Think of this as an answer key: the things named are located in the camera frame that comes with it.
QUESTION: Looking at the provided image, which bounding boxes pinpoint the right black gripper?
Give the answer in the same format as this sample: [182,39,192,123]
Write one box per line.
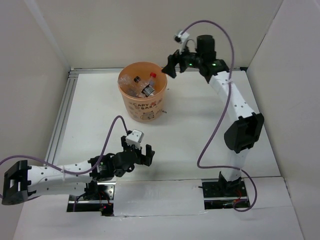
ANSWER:
[162,39,204,78]

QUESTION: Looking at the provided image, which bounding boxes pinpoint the water bottle red label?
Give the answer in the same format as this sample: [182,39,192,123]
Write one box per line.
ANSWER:
[149,72,157,83]

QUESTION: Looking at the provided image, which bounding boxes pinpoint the clear bottle black label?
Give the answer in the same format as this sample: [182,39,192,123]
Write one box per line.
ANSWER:
[133,76,156,98]

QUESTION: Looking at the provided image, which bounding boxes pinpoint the clear crushed bottle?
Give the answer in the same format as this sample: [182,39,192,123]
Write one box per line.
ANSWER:
[117,74,136,97]

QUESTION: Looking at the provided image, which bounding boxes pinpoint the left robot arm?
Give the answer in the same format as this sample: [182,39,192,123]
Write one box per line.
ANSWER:
[1,136,155,206]

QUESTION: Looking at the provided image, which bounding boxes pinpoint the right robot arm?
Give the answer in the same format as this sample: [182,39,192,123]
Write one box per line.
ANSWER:
[162,32,264,196]

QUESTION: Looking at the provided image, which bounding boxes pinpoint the orange plastic capybara bin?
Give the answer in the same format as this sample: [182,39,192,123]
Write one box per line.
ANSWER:
[118,61,168,122]

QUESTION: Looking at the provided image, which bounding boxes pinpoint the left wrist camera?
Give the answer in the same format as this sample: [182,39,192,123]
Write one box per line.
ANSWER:
[125,129,144,149]

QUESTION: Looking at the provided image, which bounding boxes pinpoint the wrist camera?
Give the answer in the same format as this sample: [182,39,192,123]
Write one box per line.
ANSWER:
[174,30,190,54]
[125,129,144,149]

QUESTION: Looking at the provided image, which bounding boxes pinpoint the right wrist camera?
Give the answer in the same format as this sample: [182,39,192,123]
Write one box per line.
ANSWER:
[174,30,190,54]

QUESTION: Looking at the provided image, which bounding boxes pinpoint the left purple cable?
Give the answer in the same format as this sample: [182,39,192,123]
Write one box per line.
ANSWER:
[0,115,130,212]

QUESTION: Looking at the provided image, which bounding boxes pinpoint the purple cable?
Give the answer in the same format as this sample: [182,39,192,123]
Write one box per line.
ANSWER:
[181,20,258,212]
[0,115,130,212]

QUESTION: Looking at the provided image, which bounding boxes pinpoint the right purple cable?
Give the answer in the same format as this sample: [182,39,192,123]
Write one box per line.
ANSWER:
[181,20,258,212]

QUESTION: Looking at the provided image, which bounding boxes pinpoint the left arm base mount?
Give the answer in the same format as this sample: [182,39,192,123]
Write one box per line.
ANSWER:
[66,181,116,217]

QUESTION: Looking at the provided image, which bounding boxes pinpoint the aluminium frame rail back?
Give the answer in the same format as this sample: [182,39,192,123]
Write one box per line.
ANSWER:
[69,66,248,75]

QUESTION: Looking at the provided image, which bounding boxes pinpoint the aluminium frame rail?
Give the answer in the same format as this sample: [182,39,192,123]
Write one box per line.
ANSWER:
[44,70,79,166]
[69,66,248,75]

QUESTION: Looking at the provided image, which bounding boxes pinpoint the aluminium frame rail left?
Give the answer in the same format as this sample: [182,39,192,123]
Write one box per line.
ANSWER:
[44,70,79,166]

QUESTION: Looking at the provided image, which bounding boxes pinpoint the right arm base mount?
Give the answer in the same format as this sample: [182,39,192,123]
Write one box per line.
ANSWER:
[198,176,251,210]

